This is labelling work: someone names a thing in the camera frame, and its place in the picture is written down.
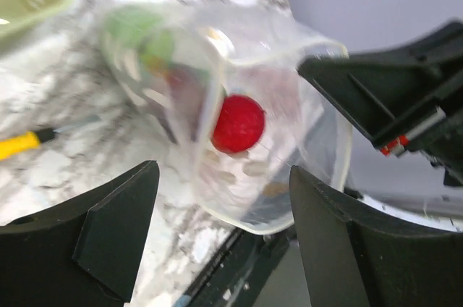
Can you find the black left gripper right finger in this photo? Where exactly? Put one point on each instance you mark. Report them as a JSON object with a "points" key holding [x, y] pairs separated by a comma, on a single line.
{"points": [[355, 255]]}

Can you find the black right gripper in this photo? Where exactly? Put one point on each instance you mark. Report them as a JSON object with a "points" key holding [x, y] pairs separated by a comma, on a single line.
{"points": [[407, 98]]}

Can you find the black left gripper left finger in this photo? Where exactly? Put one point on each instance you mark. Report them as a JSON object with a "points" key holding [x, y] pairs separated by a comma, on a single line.
{"points": [[82, 252]]}

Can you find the red tomato toy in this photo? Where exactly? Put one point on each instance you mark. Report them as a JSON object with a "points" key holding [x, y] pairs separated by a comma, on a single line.
{"points": [[240, 125]]}

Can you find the clear zip top bag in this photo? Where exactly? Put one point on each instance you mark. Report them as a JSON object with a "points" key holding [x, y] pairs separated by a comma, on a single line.
{"points": [[220, 83]]}

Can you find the green striped watermelon toy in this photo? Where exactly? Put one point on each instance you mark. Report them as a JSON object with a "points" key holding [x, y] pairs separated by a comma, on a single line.
{"points": [[139, 27]]}

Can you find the dark red apple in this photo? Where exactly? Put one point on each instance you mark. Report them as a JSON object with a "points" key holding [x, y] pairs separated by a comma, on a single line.
{"points": [[186, 84]]}

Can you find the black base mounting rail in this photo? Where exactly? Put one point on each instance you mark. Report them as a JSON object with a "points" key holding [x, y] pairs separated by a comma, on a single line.
{"points": [[238, 270]]}

